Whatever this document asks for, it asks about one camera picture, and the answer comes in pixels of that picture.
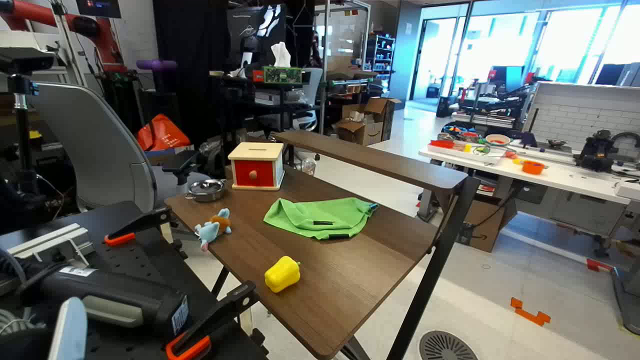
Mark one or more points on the wooden box with red drawer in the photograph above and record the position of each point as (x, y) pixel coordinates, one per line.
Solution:
(255, 151)

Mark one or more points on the black machine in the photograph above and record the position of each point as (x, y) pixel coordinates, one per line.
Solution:
(596, 150)

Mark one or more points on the orange bag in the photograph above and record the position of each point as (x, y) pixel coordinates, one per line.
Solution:
(162, 134)

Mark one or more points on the green cloth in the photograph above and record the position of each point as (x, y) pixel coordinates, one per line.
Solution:
(320, 212)

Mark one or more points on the black curtain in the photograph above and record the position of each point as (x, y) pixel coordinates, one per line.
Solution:
(190, 65)

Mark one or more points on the row of windows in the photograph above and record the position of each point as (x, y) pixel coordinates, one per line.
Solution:
(565, 40)

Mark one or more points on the orange bowl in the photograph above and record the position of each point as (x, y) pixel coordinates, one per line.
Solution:
(533, 167)

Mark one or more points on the white table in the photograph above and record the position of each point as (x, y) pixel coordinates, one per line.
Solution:
(565, 177)

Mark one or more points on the blue and orange plush toy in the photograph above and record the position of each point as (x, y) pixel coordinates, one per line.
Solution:
(210, 231)

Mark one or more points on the white brick pattern panel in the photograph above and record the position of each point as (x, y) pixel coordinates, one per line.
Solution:
(575, 112)

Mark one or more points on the green tissue box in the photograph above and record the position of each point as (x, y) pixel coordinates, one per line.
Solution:
(282, 75)

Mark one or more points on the small metal pot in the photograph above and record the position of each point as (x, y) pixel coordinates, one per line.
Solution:
(206, 191)

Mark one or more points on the red robot arm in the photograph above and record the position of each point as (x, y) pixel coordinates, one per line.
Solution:
(102, 37)

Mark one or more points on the cardboard box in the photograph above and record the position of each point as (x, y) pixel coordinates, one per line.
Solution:
(482, 222)

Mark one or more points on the stack of cardboard boxes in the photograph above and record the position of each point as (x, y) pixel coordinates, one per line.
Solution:
(370, 122)

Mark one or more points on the yellow toy bell pepper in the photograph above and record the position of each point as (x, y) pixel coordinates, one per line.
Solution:
(281, 274)

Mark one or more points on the purple roller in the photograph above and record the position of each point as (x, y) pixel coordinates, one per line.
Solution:
(156, 65)

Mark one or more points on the red drawer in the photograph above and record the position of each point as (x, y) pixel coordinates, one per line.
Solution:
(265, 174)

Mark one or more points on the white bowl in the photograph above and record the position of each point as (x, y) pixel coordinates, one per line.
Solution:
(497, 140)

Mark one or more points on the camera on mount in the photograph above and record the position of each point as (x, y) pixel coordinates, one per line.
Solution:
(22, 62)

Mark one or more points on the red tray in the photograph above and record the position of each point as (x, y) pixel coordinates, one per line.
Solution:
(442, 144)

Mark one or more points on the aluminium rail bracket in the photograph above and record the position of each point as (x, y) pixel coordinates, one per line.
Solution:
(50, 241)

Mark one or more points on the round floor grille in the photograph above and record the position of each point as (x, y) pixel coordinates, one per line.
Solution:
(445, 347)

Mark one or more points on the clear plastic bottle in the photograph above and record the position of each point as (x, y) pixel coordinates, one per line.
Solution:
(309, 166)

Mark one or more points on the monitor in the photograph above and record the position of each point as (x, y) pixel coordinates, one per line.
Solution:
(506, 77)

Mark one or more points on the grey office chair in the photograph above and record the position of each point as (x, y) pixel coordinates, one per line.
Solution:
(95, 145)

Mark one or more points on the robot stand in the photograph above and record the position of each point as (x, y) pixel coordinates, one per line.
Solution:
(125, 265)

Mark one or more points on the wooden drawer knob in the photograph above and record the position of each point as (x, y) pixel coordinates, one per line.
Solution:
(253, 175)

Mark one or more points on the storage shelf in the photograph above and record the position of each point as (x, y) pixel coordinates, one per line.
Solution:
(381, 60)

